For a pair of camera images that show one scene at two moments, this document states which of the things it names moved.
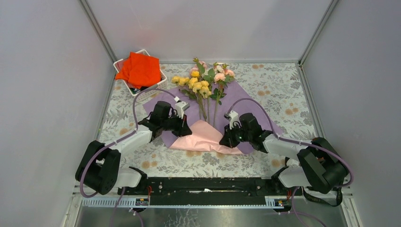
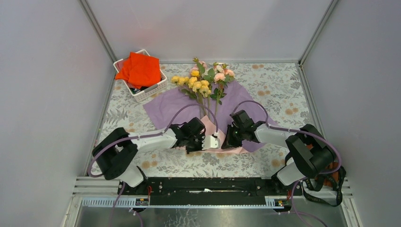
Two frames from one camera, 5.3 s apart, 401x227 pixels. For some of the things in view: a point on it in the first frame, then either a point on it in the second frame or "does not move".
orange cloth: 140,70 does not move
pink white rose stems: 222,74 does not move
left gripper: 183,129 to 199,136
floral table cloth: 278,90 does not move
